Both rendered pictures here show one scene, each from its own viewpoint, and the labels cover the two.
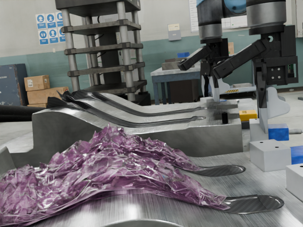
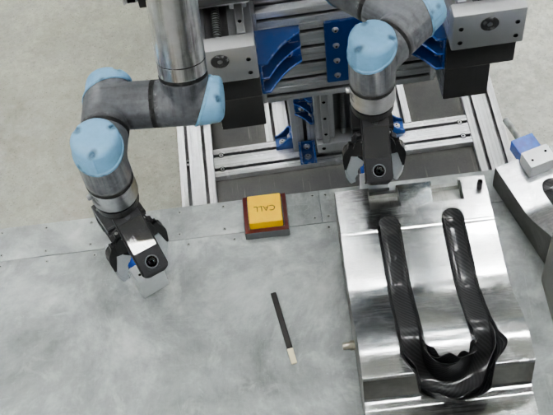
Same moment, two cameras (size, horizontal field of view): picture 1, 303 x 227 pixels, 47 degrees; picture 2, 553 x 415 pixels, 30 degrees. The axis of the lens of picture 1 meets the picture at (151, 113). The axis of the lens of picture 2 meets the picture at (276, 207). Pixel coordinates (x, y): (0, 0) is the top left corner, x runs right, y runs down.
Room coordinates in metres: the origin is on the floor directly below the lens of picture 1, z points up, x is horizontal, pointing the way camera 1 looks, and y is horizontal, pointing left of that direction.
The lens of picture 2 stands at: (1.10, 0.77, 2.36)
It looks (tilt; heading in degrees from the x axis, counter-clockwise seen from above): 56 degrees down; 259
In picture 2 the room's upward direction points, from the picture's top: 9 degrees counter-clockwise
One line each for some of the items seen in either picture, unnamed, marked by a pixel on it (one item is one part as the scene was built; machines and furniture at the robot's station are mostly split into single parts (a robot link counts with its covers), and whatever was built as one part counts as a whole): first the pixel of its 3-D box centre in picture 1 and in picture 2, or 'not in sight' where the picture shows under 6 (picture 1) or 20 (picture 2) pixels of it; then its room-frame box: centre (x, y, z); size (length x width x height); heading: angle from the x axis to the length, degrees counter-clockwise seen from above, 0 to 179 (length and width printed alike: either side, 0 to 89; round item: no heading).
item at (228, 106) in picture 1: (227, 115); (383, 202); (0.73, -0.16, 0.87); 0.05 x 0.05 x 0.04; 77
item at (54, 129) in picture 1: (119, 128); (433, 316); (0.74, 0.07, 0.87); 0.50 x 0.26 x 0.14; 77
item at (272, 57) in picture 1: (272, 56); (372, 118); (0.72, -0.26, 0.99); 0.09 x 0.08 x 0.12; 75
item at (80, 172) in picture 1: (98, 167); not in sight; (0.38, 0.07, 0.90); 0.26 x 0.18 x 0.08; 94
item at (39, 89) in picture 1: (48, 95); not in sight; (7.21, 2.06, 0.42); 0.86 x 0.33 x 0.83; 82
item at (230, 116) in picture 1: (227, 126); (445, 195); (0.63, -0.14, 0.87); 0.05 x 0.05 x 0.04; 77
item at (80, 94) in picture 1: (122, 106); (439, 292); (0.73, 0.06, 0.92); 0.35 x 0.16 x 0.09; 77
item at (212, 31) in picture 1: (209, 32); (111, 188); (1.17, -0.22, 1.07); 0.08 x 0.08 x 0.05
